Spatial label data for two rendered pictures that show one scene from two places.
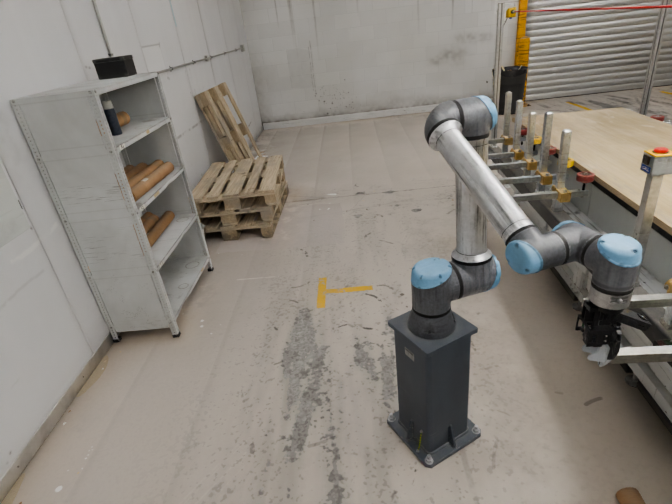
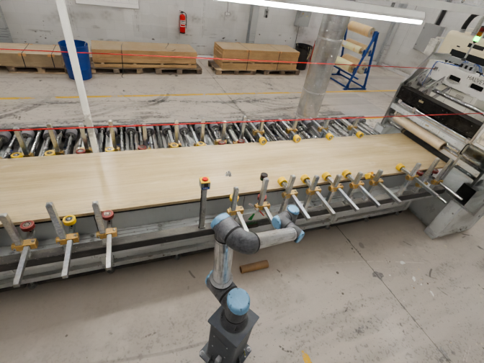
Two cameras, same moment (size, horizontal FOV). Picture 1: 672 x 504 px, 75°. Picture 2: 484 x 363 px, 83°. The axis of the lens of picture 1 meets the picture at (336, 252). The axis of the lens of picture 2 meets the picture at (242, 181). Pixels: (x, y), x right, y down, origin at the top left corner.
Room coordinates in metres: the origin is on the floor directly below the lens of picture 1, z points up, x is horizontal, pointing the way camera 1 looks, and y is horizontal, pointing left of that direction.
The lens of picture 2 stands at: (1.98, 0.34, 2.49)
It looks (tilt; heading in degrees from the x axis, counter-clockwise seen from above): 39 degrees down; 238
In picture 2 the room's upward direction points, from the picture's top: 10 degrees clockwise
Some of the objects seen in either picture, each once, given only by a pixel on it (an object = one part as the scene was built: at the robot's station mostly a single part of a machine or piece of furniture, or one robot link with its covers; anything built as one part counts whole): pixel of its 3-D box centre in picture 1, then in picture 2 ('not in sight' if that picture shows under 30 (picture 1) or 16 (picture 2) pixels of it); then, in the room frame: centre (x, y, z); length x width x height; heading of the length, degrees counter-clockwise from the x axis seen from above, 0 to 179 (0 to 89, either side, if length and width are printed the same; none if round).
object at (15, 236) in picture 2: (528, 151); (17, 239); (2.62, -1.25, 0.88); 0.04 x 0.04 x 0.48; 83
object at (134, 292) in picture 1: (136, 205); not in sight; (2.84, 1.28, 0.78); 0.90 x 0.45 x 1.55; 176
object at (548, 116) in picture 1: (544, 155); (59, 228); (2.37, -1.22, 0.93); 0.04 x 0.04 x 0.48; 83
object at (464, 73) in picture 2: not in sight; (441, 143); (-2.05, -1.26, 0.95); 1.65 x 0.70 x 1.90; 83
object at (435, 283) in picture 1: (433, 284); (236, 304); (1.42, -0.36, 0.79); 0.17 x 0.15 x 0.18; 104
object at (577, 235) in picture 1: (576, 243); (281, 220); (1.00, -0.63, 1.14); 0.12 x 0.12 x 0.09; 14
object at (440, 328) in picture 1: (431, 314); (235, 315); (1.42, -0.35, 0.65); 0.19 x 0.19 x 0.10
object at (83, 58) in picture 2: not in sight; (77, 60); (2.23, -6.72, 0.36); 0.59 x 0.57 x 0.73; 86
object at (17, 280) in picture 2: (514, 165); (24, 256); (2.59, -1.16, 0.81); 0.44 x 0.03 x 0.04; 83
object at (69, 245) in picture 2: (527, 179); (68, 249); (2.34, -1.13, 0.81); 0.44 x 0.03 x 0.04; 83
